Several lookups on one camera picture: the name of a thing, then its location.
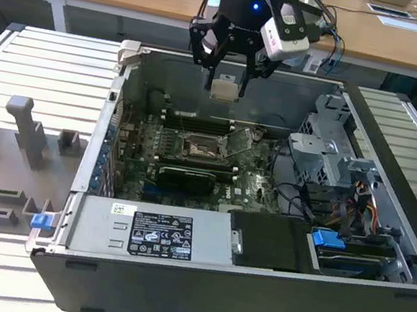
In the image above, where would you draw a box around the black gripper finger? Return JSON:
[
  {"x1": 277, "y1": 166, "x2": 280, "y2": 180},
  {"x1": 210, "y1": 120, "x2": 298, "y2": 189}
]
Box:
[
  {"x1": 236, "y1": 34, "x2": 283, "y2": 103},
  {"x1": 179, "y1": 15, "x2": 232, "y2": 93}
]

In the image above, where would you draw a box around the square silver CPU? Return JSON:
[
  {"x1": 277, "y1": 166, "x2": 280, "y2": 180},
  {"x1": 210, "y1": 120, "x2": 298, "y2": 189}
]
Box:
[{"x1": 208, "y1": 77, "x2": 242, "y2": 104}]

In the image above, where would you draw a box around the black RAM slot bank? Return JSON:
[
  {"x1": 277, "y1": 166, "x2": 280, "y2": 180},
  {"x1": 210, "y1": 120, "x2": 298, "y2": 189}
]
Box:
[
  {"x1": 162, "y1": 110, "x2": 236, "y2": 137},
  {"x1": 153, "y1": 152, "x2": 240, "y2": 181}
]

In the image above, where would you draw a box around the CPU socket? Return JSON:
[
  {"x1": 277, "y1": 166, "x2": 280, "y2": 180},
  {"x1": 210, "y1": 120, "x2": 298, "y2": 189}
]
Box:
[{"x1": 177, "y1": 130, "x2": 233, "y2": 167}]

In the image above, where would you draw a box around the grey case release latch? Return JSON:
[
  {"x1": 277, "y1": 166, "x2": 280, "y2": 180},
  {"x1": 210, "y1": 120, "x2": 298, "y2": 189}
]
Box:
[{"x1": 115, "y1": 38, "x2": 150, "y2": 71}]

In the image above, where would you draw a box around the silver metal drive cage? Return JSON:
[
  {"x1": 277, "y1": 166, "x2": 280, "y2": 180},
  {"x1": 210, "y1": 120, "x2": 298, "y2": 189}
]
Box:
[{"x1": 280, "y1": 88, "x2": 395, "y2": 196}]

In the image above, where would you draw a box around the green motherboard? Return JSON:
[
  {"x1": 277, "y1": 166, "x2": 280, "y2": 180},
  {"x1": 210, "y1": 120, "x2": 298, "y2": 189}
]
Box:
[{"x1": 115, "y1": 105, "x2": 297, "y2": 224}]

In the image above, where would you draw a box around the black graphics card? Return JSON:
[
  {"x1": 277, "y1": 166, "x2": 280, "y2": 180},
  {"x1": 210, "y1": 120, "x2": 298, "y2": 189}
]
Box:
[{"x1": 154, "y1": 162, "x2": 219, "y2": 199}]

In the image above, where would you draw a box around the flat tablet on desk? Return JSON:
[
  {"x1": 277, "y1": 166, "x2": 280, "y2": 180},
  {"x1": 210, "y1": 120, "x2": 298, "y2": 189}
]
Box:
[{"x1": 366, "y1": 2, "x2": 415, "y2": 21}]

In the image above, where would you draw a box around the white paper sheet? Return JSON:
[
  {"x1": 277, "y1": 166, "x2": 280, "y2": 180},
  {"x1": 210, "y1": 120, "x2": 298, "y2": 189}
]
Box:
[{"x1": 374, "y1": 13, "x2": 417, "y2": 34}]

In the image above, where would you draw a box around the blue disk carrier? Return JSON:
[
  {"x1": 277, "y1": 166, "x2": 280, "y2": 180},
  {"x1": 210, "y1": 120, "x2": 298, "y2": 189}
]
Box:
[{"x1": 308, "y1": 226, "x2": 349, "y2": 253}]

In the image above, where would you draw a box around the grey power supply with label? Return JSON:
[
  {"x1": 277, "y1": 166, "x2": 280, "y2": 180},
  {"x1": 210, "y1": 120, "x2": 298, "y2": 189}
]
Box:
[{"x1": 65, "y1": 186, "x2": 244, "y2": 278}]

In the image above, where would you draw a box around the black disk drive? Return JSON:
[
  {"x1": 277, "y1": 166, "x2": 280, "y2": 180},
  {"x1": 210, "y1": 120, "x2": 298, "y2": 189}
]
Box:
[{"x1": 310, "y1": 229, "x2": 400, "y2": 284}]

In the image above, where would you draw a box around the blue case latch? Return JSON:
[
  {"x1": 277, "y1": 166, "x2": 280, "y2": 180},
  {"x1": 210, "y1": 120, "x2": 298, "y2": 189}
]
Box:
[{"x1": 29, "y1": 211, "x2": 54, "y2": 233}]

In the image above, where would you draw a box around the black open PC case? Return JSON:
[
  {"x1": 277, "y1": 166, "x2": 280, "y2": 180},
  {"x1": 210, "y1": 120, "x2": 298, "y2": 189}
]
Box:
[{"x1": 16, "y1": 29, "x2": 417, "y2": 312}]

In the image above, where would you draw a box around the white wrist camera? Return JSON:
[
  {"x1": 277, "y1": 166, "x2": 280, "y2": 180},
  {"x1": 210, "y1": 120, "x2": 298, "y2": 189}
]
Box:
[{"x1": 255, "y1": 0, "x2": 318, "y2": 67}]

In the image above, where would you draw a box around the blue hanging cable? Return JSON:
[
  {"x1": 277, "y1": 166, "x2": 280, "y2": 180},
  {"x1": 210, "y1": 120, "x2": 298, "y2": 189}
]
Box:
[{"x1": 325, "y1": 27, "x2": 349, "y2": 69}]

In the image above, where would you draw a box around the black looped cable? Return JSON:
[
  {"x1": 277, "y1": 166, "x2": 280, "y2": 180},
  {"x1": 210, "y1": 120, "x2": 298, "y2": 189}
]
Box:
[{"x1": 261, "y1": 137, "x2": 332, "y2": 224}]

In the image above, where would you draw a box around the coloured power wire bundle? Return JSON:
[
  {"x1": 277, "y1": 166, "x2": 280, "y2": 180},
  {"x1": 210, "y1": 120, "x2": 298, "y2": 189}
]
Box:
[{"x1": 324, "y1": 175, "x2": 385, "y2": 238}]

